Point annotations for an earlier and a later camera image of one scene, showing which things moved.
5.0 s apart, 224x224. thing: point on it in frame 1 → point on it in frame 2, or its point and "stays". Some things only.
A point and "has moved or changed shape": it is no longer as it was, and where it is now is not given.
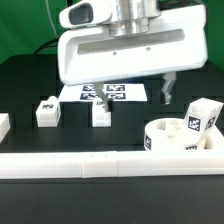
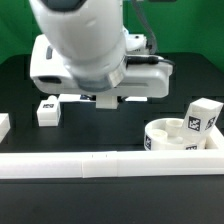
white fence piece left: [4, 125] stays
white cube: [48, 113] stays
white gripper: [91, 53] → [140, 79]
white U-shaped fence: [208, 161] stays
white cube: [101, 118] has moved or changed shape
